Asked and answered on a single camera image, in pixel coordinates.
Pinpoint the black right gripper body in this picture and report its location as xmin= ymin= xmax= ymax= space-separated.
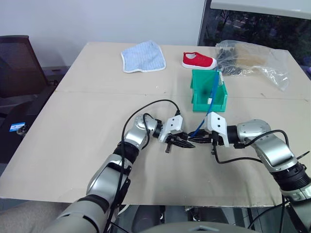
xmin=203 ymin=129 xmax=220 ymax=156

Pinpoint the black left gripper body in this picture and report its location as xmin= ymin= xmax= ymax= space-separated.
xmin=165 ymin=131 xmax=187 ymax=154

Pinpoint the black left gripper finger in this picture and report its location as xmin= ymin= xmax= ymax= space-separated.
xmin=176 ymin=133 xmax=193 ymax=144
xmin=172 ymin=139 xmax=196 ymax=149

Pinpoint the blue cable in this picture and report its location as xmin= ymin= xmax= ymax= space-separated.
xmin=189 ymin=67 xmax=219 ymax=138

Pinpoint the green plastic bin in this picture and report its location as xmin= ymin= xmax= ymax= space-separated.
xmin=189 ymin=69 xmax=229 ymax=113

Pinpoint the red child shoe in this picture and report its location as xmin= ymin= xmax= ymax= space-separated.
xmin=182 ymin=51 xmax=218 ymax=70

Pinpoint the grey robot torso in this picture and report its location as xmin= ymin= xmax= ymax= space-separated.
xmin=149 ymin=221 xmax=246 ymax=233

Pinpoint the light blue striped cloth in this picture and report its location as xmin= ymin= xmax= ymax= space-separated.
xmin=121 ymin=39 xmax=167 ymax=74

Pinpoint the clear plastic bag with items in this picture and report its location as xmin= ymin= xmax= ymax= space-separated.
xmin=215 ymin=39 xmax=290 ymax=92

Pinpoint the white window roller blind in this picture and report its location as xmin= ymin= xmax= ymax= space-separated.
xmin=210 ymin=0 xmax=311 ymax=20

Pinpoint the blue white label sticker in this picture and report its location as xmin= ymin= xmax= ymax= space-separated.
xmin=9 ymin=123 xmax=26 ymax=132

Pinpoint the dark office chair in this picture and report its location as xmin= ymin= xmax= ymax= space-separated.
xmin=0 ymin=35 xmax=60 ymax=166

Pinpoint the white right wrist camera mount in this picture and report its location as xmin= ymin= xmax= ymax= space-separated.
xmin=205 ymin=112 xmax=230 ymax=148

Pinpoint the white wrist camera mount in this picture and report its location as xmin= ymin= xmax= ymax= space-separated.
xmin=205 ymin=112 xmax=230 ymax=148
xmin=158 ymin=115 xmax=183 ymax=144

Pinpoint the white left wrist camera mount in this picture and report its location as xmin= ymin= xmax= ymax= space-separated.
xmin=158 ymin=115 xmax=183 ymax=144

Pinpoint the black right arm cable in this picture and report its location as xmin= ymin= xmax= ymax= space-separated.
xmin=210 ymin=130 xmax=298 ymax=166

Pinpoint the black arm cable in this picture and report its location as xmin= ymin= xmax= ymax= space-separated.
xmin=210 ymin=130 xmax=298 ymax=166
xmin=104 ymin=99 xmax=182 ymax=233

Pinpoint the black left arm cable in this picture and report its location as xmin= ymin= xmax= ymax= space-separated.
xmin=104 ymin=99 xmax=182 ymax=233

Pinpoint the dark window frame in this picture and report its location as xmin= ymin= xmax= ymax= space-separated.
xmin=197 ymin=0 xmax=212 ymax=47

